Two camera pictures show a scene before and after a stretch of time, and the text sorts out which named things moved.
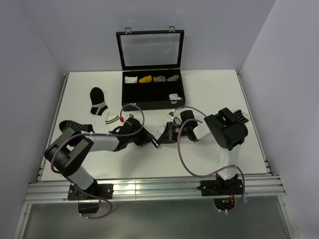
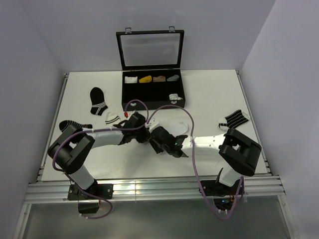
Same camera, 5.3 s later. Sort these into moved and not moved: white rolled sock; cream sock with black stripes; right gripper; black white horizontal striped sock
Moved: right gripper
Not moved: white rolled sock; black white horizontal striped sock; cream sock with black stripes
